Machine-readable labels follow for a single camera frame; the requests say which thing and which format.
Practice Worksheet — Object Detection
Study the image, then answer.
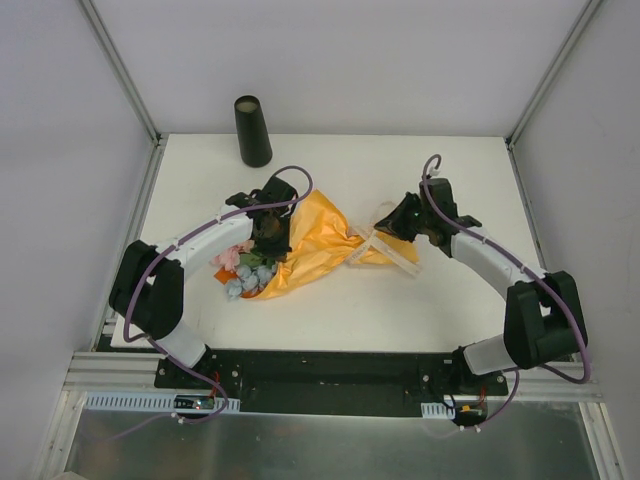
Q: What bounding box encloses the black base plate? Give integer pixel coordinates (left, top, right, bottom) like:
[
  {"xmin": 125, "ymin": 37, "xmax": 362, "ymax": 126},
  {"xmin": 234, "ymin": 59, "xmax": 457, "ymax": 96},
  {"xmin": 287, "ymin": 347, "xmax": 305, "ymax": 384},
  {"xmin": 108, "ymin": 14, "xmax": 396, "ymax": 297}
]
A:
[{"xmin": 154, "ymin": 350, "xmax": 507, "ymax": 418}]

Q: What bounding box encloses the pink and blue flower bouquet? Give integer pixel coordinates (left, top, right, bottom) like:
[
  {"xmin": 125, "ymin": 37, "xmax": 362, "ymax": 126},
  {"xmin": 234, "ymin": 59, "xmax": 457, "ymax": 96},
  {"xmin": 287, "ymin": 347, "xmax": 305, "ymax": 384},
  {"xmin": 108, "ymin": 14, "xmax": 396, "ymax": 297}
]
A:
[{"xmin": 210, "ymin": 240, "xmax": 278, "ymax": 300}]

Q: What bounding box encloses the right white cable duct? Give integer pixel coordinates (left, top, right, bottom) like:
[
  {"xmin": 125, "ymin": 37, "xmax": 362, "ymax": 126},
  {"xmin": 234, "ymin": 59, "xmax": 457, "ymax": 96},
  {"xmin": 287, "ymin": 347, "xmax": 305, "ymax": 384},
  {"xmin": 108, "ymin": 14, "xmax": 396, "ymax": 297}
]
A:
[{"xmin": 420, "ymin": 402, "xmax": 456, "ymax": 420}]

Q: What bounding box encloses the black conical vase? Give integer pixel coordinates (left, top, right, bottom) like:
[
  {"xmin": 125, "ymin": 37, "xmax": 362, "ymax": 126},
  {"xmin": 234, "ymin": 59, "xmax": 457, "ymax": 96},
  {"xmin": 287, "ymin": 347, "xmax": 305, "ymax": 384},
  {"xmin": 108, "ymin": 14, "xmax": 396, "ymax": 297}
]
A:
[{"xmin": 234, "ymin": 95, "xmax": 273, "ymax": 168}]

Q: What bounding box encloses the aluminium frame post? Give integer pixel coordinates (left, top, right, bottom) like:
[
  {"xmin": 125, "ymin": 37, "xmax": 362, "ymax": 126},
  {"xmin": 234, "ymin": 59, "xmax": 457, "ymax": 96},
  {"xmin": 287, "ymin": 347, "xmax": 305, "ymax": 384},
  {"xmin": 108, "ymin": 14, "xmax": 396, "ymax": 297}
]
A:
[
  {"xmin": 505, "ymin": 0, "xmax": 605, "ymax": 150},
  {"xmin": 76, "ymin": 0, "xmax": 162, "ymax": 144}
]

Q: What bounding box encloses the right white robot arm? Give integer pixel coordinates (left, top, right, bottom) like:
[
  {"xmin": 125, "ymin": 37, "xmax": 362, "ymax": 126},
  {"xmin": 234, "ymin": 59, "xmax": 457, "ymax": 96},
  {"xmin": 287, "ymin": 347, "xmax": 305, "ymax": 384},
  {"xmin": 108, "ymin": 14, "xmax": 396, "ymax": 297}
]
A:
[{"xmin": 375, "ymin": 177, "xmax": 591, "ymax": 395}]

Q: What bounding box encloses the left white cable duct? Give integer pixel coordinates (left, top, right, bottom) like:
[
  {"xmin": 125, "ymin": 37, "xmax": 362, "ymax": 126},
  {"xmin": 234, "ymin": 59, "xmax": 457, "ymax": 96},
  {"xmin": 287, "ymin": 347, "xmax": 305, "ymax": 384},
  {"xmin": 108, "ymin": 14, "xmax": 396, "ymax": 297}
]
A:
[{"xmin": 85, "ymin": 392, "xmax": 241, "ymax": 414}]

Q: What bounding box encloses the front aluminium rail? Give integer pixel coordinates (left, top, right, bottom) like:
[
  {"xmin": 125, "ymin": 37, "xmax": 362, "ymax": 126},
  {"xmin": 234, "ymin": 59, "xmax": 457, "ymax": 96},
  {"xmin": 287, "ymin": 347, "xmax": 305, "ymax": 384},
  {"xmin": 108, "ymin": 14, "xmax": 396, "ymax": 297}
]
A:
[{"xmin": 63, "ymin": 352, "xmax": 604, "ymax": 403}]

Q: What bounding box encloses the cream lace ribbon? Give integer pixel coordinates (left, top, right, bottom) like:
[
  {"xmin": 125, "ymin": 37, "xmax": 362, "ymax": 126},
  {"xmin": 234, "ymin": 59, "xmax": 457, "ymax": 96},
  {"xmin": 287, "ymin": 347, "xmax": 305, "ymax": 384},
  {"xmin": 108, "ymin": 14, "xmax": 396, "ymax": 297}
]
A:
[{"xmin": 345, "ymin": 201, "xmax": 422, "ymax": 277}]

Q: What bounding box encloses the left aluminium frame post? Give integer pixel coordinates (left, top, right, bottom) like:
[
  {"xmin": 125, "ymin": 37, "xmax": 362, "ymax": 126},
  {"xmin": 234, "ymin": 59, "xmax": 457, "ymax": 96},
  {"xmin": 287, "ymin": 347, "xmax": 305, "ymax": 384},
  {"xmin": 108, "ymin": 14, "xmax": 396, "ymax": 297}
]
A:
[{"xmin": 76, "ymin": 0, "xmax": 162, "ymax": 144}]

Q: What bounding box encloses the white cable duct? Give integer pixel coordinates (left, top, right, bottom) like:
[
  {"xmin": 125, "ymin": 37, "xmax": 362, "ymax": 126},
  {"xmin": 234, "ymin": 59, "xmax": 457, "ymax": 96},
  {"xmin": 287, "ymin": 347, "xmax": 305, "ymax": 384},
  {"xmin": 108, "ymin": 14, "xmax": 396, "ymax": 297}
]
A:
[
  {"xmin": 420, "ymin": 402, "xmax": 456, "ymax": 420},
  {"xmin": 85, "ymin": 392, "xmax": 241, "ymax": 414}
]

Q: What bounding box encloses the right aluminium frame post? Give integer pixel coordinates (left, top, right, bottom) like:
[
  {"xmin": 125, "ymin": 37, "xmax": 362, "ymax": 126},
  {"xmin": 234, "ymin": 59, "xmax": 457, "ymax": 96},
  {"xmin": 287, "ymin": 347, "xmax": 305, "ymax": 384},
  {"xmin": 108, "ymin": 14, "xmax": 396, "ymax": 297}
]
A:
[{"xmin": 505, "ymin": 0, "xmax": 605, "ymax": 150}]

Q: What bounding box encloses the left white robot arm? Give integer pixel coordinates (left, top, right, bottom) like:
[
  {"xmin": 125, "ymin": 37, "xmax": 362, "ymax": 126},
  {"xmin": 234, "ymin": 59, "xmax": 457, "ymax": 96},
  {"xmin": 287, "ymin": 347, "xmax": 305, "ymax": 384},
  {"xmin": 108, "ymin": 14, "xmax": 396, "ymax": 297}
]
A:
[{"xmin": 108, "ymin": 176, "xmax": 299, "ymax": 389}]

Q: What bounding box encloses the orange wrapping paper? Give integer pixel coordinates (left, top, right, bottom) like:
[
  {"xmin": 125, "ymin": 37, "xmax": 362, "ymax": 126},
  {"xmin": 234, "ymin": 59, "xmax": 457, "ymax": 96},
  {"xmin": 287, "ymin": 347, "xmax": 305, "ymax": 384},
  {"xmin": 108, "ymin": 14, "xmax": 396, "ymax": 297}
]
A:
[{"xmin": 212, "ymin": 188, "xmax": 420, "ymax": 302}]

